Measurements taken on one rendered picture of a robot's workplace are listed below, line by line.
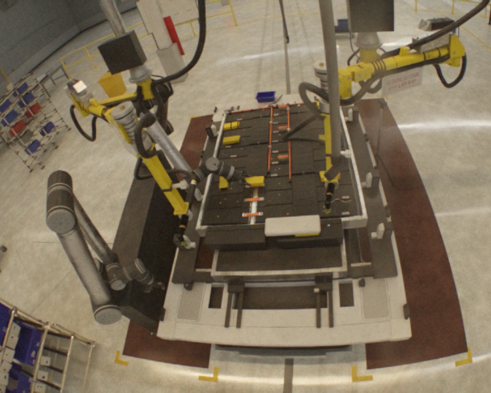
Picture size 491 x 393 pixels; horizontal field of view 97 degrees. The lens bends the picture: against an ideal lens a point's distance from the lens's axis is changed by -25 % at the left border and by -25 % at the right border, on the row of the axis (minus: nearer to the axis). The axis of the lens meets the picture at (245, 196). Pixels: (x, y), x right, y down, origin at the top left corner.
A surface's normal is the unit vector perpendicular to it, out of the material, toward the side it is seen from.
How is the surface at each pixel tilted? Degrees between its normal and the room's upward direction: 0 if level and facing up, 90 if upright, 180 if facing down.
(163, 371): 0
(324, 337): 0
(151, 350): 0
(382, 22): 90
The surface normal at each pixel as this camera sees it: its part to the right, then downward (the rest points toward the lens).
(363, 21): -0.09, 0.77
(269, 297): -0.23, -0.63
